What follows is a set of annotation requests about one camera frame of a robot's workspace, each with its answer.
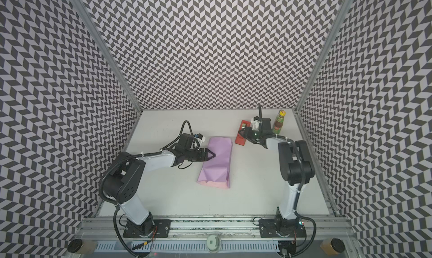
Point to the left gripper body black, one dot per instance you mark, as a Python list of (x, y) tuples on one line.
[(195, 155)]

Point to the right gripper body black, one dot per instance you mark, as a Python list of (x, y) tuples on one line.
[(247, 133)]

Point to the pink wrapping paper sheet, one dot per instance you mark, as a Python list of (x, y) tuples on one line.
[(216, 172)]

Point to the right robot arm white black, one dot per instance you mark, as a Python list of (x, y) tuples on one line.
[(296, 169)]

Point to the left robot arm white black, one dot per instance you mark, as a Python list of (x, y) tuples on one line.
[(119, 184)]

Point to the red tape dispenser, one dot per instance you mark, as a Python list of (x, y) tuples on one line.
[(240, 140)]

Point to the green sauce bottle yellow cap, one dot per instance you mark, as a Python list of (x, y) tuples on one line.
[(278, 123)]

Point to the round white button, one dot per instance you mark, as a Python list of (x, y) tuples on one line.
[(213, 243)]

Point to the right corner jar black lid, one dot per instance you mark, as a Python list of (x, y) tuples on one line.
[(332, 246)]

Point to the corner jar black lid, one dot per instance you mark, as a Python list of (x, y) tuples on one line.
[(332, 246), (82, 247)]

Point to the left corner jar black lid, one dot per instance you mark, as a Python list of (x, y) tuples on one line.
[(82, 247)]

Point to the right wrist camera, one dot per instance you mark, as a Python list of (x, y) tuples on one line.
[(255, 125)]

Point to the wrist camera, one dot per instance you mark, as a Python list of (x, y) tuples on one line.
[(199, 139), (255, 125)]

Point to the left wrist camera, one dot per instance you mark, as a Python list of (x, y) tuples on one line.
[(199, 139)]

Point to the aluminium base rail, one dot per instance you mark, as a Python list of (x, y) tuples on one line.
[(246, 227)]

